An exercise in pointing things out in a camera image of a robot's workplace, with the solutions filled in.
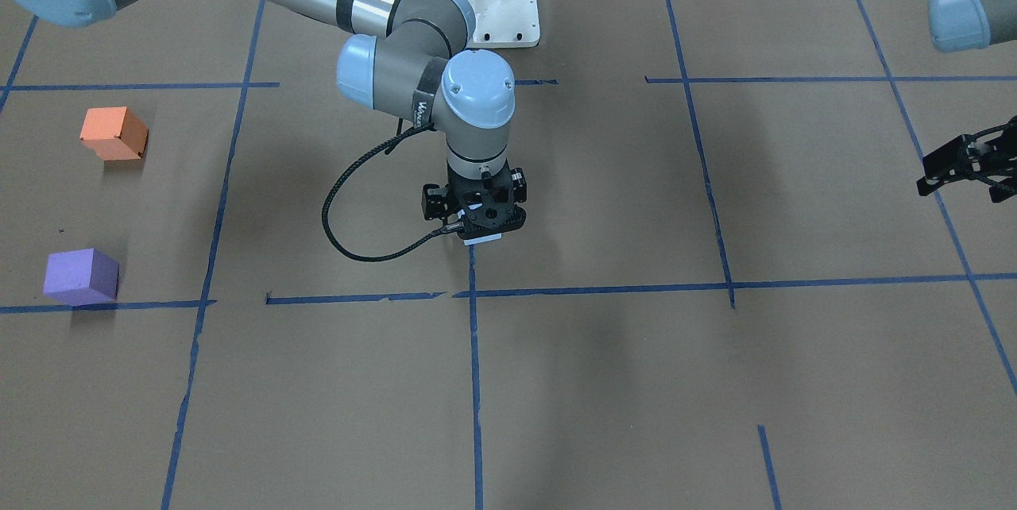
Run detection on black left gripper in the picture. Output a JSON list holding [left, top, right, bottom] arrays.
[[965, 116, 1016, 203]]

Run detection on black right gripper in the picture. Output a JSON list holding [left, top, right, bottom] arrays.
[[447, 165, 527, 239]]

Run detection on light blue foam block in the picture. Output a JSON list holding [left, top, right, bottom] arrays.
[[462, 234, 502, 246]]

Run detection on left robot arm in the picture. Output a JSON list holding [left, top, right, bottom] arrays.
[[916, 0, 1016, 203]]

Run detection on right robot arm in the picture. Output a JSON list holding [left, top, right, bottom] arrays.
[[14, 0, 526, 241]]

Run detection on orange foam block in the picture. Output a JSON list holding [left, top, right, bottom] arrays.
[[79, 106, 149, 161]]

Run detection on purple foam block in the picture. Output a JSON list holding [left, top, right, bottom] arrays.
[[41, 247, 119, 307]]

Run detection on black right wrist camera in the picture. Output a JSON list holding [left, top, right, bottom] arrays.
[[422, 171, 494, 220]]

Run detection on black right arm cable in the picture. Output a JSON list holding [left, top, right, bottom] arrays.
[[321, 119, 466, 262]]

